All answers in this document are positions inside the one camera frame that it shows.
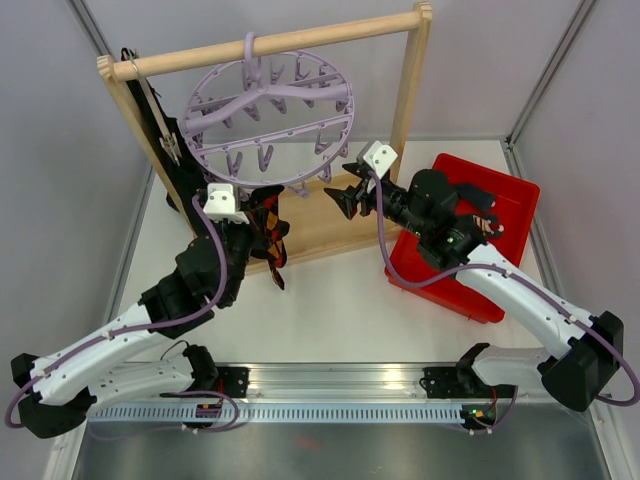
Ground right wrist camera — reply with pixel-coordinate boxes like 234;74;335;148
357;140;398;193

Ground white slotted cable duct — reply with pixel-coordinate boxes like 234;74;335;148
89;401;491;426

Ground metal clip hanger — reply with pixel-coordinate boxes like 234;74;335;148
159;133;181;165

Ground aluminium mounting rail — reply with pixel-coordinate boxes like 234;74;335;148
99;362;556;401

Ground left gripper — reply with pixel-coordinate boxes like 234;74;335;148
205;201;272;304

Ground grey blue sock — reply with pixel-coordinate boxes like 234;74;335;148
453;183;496;212

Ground black hanging clothes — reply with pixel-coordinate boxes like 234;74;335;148
126;78;208;236

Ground wooden hanger rack frame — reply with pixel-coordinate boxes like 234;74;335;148
97;2;432;263

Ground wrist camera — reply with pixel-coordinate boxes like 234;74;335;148
357;140;398;193
203;183;249;224

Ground navy sock in bin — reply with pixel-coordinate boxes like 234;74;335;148
456;213;505;242

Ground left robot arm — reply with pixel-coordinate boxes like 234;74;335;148
5;221;255;439

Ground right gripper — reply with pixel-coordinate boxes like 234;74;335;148
324;172;429;238

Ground red plastic bin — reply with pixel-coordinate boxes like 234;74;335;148
390;153;540;324

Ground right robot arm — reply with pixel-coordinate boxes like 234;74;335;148
325;161;639;412

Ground argyle patterned sock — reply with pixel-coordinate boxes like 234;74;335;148
265;232;288;290
248;185;290;256

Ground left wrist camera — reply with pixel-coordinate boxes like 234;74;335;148
203;183;249;224

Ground purple round clip hanger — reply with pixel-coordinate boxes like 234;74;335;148
179;33;355;196

